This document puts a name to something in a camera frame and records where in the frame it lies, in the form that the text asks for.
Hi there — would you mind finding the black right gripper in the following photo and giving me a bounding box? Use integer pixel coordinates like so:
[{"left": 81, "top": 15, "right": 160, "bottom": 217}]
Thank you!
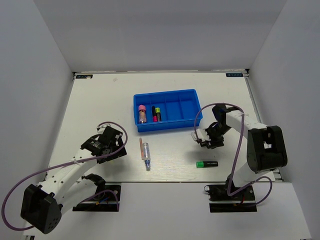
[{"left": 203, "top": 123, "right": 232, "bottom": 150}]

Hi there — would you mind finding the green cap black highlighter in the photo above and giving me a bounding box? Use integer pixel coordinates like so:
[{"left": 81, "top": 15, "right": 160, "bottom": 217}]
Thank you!
[{"left": 196, "top": 161, "right": 219, "bottom": 168}]

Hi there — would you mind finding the pink cap black highlighter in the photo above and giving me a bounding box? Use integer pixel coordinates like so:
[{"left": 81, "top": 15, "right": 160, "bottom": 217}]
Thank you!
[{"left": 151, "top": 105, "right": 158, "bottom": 122}]

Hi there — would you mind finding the crayon bottle pink cap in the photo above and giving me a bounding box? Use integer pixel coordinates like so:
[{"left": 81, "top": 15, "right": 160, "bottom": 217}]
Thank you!
[{"left": 138, "top": 104, "right": 147, "bottom": 124}]

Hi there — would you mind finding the yellow cap black highlighter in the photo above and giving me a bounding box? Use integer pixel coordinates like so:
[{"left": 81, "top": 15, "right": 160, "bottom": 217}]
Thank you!
[{"left": 155, "top": 107, "right": 162, "bottom": 122}]

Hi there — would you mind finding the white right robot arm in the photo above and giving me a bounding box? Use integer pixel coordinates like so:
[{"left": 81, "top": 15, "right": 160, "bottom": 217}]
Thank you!
[{"left": 197, "top": 103, "right": 288, "bottom": 200}]

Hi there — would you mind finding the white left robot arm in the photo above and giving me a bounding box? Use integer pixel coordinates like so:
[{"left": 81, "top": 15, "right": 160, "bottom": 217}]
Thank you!
[{"left": 20, "top": 124, "right": 127, "bottom": 234}]

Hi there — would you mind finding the tan pencil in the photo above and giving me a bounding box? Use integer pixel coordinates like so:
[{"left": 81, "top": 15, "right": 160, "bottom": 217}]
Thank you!
[{"left": 139, "top": 137, "right": 144, "bottom": 160}]

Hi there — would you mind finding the blue divided plastic bin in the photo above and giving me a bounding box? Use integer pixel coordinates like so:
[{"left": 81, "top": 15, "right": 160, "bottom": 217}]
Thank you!
[{"left": 133, "top": 89, "right": 203, "bottom": 133}]

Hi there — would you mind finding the right corner label sticker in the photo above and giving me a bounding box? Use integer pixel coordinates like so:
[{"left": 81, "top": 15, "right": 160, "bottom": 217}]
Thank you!
[{"left": 225, "top": 72, "right": 244, "bottom": 78}]

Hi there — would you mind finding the corner label sticker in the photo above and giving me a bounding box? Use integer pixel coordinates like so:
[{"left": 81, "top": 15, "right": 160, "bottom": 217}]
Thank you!
[
  {"left": 225, "top": 72, "right": 244, "bottom": 78},
  {"left": 75, "top": 74, "right": 93, "bottom": 79}
]

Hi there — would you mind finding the left corner label sticker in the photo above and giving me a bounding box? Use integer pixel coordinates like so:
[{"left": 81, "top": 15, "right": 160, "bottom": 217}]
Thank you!
[{"left": 75, "top": 74, "right": 93, "bottom": 79}]

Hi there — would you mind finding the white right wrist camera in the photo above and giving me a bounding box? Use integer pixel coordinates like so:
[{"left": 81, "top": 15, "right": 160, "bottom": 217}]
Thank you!
[{"left": 191, "top": 128, "right": 210, "bottom": 144}]

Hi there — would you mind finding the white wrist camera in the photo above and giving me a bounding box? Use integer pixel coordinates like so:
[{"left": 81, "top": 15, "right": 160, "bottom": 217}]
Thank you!
[
  {"left": 97, "top": 124, "right": 107, "bottom": 135},
  {"left": 191, "top": 128, "right": 210, "bottom": 144}
]

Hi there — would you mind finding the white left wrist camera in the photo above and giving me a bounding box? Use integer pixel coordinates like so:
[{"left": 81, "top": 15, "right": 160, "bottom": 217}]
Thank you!
[{"left": 97, "top": 124, "right": 107, "bottom": 135}]

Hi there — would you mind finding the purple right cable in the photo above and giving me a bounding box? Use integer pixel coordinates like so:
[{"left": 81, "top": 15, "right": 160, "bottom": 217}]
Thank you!
[{"left": 193, "top": 102, "right": 274, "bottom": 207}]

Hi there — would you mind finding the purple cable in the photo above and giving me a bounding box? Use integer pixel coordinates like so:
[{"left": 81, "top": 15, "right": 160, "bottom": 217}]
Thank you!
[
  {"left": 193, "top": 102, "right": 274, "bottom": 207},
  {"left": 1, "top": 121, "right": 128, "bottom": 231}
]

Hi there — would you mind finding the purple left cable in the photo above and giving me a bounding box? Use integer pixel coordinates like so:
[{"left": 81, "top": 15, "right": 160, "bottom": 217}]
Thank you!
[{"left": 1, "top": 121, "right": 128, "bottom": 231}]

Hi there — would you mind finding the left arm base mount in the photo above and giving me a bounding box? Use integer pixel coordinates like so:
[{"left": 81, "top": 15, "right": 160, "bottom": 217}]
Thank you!
[{"left": 72, "top": 184, "right": 122, "bottom": 213}]

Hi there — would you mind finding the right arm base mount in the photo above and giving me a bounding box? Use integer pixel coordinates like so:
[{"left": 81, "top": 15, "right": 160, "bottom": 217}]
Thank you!
[{"left": 203, "top": 184, "right": 257, "bottom": 213}]

